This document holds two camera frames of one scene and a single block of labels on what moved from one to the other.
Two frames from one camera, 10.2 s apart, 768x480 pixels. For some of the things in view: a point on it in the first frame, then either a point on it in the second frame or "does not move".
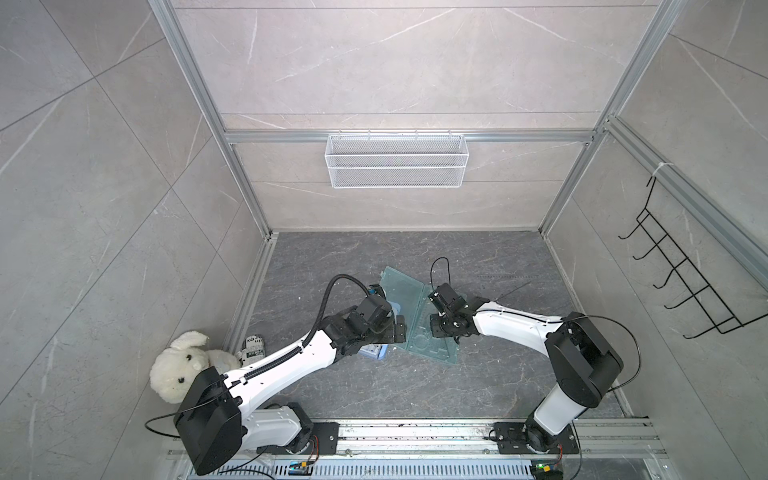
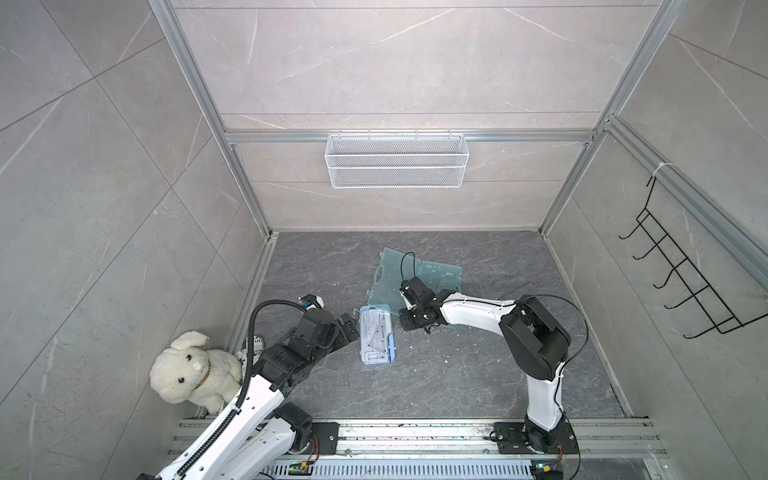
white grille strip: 426,469 does not move
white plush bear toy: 176,370 does not move
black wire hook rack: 722,318 does not move
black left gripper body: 385,333 -> 335,338
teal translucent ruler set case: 410,298 -> 393,268
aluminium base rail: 628,438 does not move
